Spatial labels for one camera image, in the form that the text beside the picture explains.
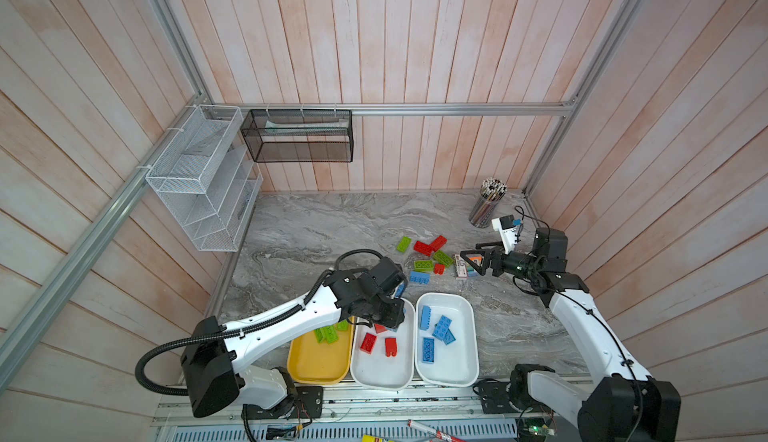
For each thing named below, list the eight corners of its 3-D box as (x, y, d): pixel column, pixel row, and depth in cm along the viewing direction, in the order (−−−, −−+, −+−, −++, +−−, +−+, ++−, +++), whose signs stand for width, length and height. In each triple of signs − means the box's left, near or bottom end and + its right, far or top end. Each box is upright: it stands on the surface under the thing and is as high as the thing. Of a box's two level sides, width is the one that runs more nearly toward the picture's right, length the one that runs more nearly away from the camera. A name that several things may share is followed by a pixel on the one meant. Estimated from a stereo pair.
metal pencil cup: (471, 228, 111) (486, 193, 97) (468, 214, 116) (481, 178, 101) (491, 228, 111) (508, 193, 97) (486, 214, 116) (502, 178, 101)
